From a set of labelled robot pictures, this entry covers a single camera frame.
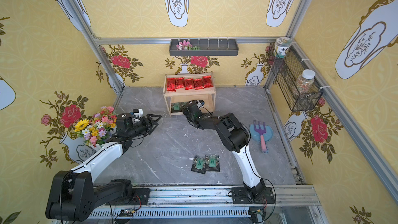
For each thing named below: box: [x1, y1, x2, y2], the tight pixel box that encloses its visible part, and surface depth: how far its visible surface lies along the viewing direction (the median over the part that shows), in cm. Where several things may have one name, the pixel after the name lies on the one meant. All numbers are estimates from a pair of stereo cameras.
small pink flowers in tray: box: [176, 39, 199, 51], surface depth 89 cm
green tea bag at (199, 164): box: [190, 155, 206, 175], surface depth 85 cm
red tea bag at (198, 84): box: [193, 78, 205, 90], surface depth 94 cm
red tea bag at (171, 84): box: [166, 77, 177, 92], surface depth 94 cm
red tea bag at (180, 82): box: [175, 77, 186, 90], surface depth 94 cm
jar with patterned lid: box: [274, 36, 293, 59], surface depth 87 cm
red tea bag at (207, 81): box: [202, 75, 214, 89], surface depth 94 cm
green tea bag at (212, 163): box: [205, 154, 221, 172], surface depth 86 cm
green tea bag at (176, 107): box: [170, 101, 183, 114], surface depth 108 cm
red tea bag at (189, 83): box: [184, 78, 195, 91], surface depth 94 cm
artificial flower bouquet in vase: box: [73, 106, 118, 148], surface depth 81 cm
